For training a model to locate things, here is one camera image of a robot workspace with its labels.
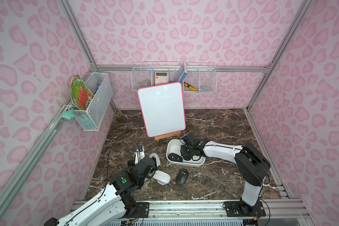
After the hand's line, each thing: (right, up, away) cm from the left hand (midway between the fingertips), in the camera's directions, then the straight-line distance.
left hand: (146, 157), depth 77 cm
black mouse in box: (+15, -3, +12) cm, 20 cm away
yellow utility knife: (+28, +42, +20) cm, 55 cm away
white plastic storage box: (+15, +2, +17) cm, 23 cm away
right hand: (+21, 0, +15) cm, 26 cm away
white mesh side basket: (-28, +21, -5) cm, 35 cm away
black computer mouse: (+20, -13, +5) cm, 24 cm away
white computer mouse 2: (+8, -14, +6) cm, 18 cm away
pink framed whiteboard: (+8, +27, +13) cm, 31 cm away
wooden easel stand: (+17, +10, +23) cm, 30 cm away
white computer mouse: (+4, -5, +13) cm, 15 cm away
